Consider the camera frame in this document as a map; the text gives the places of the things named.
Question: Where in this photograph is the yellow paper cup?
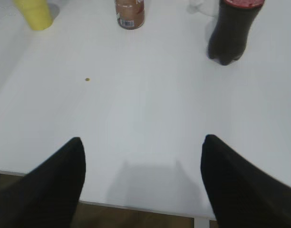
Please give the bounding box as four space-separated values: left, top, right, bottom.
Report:
13 0 53 31

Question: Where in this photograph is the dark cola bottle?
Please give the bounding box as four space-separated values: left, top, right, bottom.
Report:
207 0 265 66

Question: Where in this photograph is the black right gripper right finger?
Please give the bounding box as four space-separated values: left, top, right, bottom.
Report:
200 134 291 228

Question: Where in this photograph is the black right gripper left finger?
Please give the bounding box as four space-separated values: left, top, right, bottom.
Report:
0 137 86 228

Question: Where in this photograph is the brown coffee drink bottle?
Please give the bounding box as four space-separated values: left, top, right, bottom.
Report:
114 0 145 29

